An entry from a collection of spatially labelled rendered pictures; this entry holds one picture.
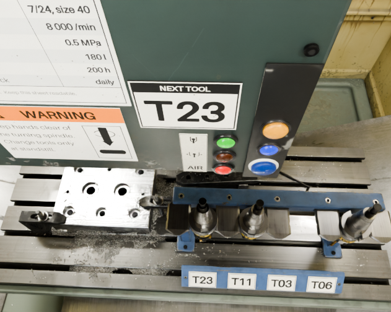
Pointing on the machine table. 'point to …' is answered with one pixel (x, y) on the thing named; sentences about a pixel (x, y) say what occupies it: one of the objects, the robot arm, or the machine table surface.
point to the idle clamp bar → (233, 178)
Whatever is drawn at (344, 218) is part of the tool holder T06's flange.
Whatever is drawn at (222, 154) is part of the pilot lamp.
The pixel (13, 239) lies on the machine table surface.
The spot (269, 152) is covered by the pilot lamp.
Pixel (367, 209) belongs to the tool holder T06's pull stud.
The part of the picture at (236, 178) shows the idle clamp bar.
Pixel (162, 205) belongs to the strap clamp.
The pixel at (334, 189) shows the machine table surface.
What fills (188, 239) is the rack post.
